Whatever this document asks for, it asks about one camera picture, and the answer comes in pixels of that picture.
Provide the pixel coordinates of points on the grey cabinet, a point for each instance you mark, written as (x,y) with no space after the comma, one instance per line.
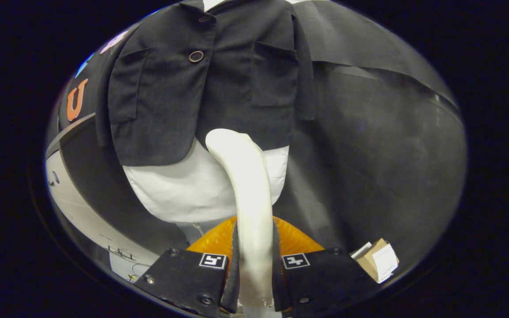
(104,194)

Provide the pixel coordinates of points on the black backdrop cloth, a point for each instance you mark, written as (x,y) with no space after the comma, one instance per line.
(369,154)

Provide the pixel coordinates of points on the black suit jacket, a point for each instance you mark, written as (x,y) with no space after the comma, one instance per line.
(237,88)

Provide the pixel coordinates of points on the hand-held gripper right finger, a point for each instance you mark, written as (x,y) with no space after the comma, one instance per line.
(279,282)

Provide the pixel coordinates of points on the small cardboard box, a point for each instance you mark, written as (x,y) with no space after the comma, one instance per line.
(378,260)

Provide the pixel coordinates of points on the white mannequin torso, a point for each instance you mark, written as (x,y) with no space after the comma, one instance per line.
(170,194)

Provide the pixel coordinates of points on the white garment steamer head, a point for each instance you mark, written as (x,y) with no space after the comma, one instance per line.
(250,198)

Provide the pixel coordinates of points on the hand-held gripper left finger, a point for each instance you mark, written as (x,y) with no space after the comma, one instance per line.
(234,282)

